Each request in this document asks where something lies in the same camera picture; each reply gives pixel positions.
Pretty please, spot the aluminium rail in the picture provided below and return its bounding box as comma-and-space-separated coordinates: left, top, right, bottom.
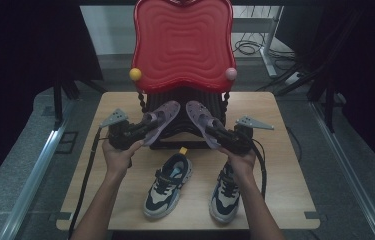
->
0, 99, 77, 240
309, 101, 375, 240

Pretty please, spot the purple sandal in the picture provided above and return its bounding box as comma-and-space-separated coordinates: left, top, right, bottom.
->
185, 100, 225, 150
141, 100, 182, 147

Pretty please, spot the black metal stand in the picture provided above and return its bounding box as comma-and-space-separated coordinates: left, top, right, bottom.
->
52, 73, 107, 131
256, 63, 347, 134

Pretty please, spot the hand-held gripper cable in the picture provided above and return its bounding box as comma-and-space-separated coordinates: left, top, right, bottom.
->
249, 139, 269, 201
67, 128, 103, 240

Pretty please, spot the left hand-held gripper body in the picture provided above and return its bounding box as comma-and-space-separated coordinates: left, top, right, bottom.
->
99, 108, 143, 150

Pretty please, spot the white power strip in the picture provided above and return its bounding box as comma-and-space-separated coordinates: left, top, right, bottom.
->
284, 71, 302, 86

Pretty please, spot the tangle of black cables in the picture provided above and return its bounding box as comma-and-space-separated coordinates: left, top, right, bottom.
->
233, 39, 297, 63

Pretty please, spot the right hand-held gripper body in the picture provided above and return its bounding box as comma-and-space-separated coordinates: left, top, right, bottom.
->
224, 115, 275, 155

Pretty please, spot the person's right hand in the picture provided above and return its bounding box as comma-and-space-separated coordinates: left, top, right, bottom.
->
219, 148, 258, 188

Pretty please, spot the dark curtain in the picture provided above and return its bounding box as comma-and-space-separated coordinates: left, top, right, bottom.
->
0, 0, 105, 201
276, 0, 375, 183

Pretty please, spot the white-legged desk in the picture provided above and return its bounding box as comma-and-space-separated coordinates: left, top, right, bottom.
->
233, 5, 285, 80

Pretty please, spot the red and black shoe rack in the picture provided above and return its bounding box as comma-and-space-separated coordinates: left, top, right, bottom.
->
128, 0, 238, 150

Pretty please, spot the left hand-held gripper cable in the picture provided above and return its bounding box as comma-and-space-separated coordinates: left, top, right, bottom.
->
67, 128, 103, 240

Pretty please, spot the navy and white sneaker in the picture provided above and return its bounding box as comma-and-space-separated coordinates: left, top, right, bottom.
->
208, 161, 243, 224
142, 146, 194, 220

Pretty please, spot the right hand-held gripper cable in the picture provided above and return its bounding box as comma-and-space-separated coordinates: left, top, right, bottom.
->
249, 139, 269, 201

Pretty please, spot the person's left hand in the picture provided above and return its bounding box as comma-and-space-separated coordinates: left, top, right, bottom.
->
103, 139, 145, 181

